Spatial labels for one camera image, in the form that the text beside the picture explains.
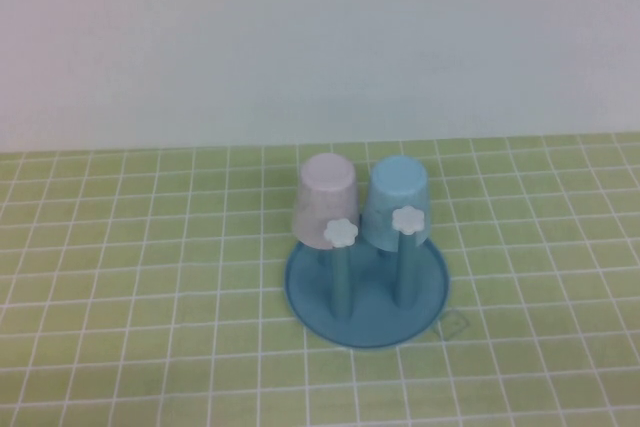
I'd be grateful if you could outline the light blue plastic cup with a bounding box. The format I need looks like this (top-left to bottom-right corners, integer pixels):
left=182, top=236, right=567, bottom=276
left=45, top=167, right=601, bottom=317
left=360, top=156, right=432, bottom=252

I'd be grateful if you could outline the lilac plastic cup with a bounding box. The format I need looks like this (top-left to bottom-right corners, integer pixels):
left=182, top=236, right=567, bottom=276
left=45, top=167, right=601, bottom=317
left=292, top=154, right=362, bottom=251

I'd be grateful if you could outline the blue cup stand with pegs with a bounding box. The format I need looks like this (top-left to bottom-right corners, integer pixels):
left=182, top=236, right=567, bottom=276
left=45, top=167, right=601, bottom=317
left=283, top=205, right=453, bottom=351

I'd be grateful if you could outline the clear tape piece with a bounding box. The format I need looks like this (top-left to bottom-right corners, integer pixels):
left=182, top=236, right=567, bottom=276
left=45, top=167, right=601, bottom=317
left=437, top=310, right=472, bottom=341

